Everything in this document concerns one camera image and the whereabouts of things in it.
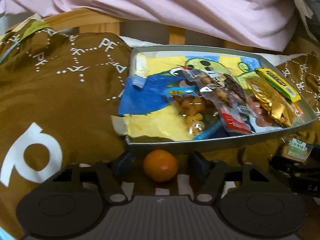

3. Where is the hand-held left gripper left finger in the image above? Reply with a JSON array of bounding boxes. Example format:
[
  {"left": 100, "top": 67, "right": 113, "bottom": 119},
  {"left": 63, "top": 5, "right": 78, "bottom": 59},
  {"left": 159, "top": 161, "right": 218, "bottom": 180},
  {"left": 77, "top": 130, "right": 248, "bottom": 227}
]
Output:
[{"left": 51, "top": 151, "right": 133, "bottom": 203}]

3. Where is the dark blue bar packet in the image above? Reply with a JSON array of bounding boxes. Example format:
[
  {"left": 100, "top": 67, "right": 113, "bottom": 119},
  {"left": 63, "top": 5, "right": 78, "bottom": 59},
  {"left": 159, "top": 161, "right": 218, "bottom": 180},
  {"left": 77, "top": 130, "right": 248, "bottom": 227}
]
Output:
[{"left": 207, "top": 125, "right": 230, "bottom": 139}]

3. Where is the clear packet dark dried fruit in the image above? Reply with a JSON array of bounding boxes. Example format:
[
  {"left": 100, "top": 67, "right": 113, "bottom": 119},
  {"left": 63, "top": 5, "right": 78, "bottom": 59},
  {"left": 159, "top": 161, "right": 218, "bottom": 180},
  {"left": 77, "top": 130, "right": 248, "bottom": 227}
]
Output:
[{"left": 182, "top": 69, "right": 248, "bottom": 110}]

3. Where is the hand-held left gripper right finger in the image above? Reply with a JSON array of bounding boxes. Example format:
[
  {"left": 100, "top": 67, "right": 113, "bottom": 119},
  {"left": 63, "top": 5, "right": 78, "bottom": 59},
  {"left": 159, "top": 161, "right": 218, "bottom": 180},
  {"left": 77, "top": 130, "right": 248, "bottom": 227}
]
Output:
[{"left": 189, "top": 151, "right": 272, "bottom": 203}]

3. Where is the round biscuit packet green label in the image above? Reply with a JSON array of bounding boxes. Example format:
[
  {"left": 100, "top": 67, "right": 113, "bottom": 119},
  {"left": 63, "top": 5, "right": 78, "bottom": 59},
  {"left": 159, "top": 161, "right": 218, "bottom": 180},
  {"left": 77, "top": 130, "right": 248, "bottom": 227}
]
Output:
[{"left": 280, "top": 136, "right": 313, "bottom": 163}]

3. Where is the clear packet red label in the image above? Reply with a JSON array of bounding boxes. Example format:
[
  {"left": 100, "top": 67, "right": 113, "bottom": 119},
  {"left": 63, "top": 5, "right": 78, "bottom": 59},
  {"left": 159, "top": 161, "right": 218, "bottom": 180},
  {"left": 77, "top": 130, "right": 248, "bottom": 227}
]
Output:
[{"left": 217, "top": 104, "right": 253, "bottom": 133}]

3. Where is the wooden bed frame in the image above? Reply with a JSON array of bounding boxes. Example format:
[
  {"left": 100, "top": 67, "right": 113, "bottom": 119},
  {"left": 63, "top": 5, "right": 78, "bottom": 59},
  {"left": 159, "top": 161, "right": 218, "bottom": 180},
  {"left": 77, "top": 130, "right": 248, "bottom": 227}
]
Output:
[{"left": 37, "top": 7, "right": 285, "bottom": 55}]

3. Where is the beige green printed cloth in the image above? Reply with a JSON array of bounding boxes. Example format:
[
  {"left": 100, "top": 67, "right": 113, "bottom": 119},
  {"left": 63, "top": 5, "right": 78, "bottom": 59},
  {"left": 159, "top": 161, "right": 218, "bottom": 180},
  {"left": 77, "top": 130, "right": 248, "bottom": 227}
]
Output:
[{"left": 0, "top": 14, "right": 53, "bottom": 45}]

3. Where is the blue nugget snack packet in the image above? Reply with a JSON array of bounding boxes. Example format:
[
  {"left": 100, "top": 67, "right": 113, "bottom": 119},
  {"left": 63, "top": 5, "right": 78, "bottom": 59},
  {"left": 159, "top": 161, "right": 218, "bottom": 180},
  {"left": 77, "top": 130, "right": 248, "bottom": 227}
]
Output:
[{"left": 166, "top": 87, "right": 220, "bottom": 140}]

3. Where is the long cracker packet orange label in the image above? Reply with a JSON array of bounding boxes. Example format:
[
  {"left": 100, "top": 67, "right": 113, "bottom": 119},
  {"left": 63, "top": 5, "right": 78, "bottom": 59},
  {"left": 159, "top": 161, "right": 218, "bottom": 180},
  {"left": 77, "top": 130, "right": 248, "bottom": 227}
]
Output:
[{"left": 291, "top": 101, "right": 304, "bottom": 117}]

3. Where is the pink sausage packet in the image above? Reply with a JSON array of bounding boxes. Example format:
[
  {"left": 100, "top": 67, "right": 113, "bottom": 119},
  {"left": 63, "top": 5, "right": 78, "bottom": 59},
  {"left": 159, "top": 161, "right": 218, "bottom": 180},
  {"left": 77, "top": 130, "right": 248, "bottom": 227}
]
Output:
[{"left": 246, "top": 95, "right": 274, "bottom": 128}]

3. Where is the pink bed sheet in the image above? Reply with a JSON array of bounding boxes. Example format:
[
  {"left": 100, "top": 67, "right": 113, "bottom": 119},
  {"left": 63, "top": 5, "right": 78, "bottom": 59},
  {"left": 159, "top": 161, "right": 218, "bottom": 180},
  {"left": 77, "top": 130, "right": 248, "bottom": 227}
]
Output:
[{"left": 0, "top": 0, "right": 304, "bottom": 52}]

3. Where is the brown printed blanket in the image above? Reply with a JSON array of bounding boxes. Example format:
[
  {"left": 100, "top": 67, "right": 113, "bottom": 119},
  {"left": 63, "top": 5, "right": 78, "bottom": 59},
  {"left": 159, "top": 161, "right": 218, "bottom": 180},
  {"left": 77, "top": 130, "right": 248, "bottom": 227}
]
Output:
[{"left": 0, "top": 17, "right": 320, "bottom": 240}]

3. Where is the grey patterned cloth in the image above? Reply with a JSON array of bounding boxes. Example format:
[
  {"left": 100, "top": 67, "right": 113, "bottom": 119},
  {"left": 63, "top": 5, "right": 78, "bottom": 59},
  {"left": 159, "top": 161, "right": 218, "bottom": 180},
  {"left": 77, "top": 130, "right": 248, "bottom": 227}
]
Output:
[{"left": 291, "top": 0, "right": 320, "bottom": 43}]

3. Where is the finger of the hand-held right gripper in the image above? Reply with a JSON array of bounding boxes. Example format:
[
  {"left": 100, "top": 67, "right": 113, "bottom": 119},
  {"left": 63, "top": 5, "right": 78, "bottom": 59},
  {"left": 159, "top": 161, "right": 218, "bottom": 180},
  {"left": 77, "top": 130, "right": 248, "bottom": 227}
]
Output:
[{"left": 269, "top": 156, "right": 320, "bottom": 180}]

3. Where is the yellow snack packet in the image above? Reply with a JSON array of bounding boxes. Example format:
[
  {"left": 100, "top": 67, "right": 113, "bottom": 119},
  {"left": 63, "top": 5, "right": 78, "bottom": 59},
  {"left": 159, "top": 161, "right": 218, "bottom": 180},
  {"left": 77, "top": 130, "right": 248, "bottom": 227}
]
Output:
[{"left": 255, "top": 67, "right": 302, "bottom": 103}]

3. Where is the mandarin orange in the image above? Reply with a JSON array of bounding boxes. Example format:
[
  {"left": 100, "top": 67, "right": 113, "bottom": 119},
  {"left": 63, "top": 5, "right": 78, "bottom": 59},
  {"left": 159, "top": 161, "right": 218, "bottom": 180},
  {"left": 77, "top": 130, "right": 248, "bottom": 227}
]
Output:
[{"left": 143, "top": 149, "right": 178, "bottom": 182}]

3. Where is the golden snack packet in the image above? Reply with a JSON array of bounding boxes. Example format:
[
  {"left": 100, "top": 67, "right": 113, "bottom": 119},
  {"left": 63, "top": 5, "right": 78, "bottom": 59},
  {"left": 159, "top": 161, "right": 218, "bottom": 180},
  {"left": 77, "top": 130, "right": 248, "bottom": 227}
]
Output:
[{"left": 246, "top": 75, "right": 297, "bottom": 128}]

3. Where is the grey metal tray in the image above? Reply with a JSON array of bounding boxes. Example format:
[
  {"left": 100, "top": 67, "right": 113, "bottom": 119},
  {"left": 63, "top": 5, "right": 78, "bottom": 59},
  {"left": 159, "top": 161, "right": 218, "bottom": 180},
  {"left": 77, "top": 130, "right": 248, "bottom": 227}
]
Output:
[{"left": 124, "top": 44, "right": 318, "bottom": 155}]

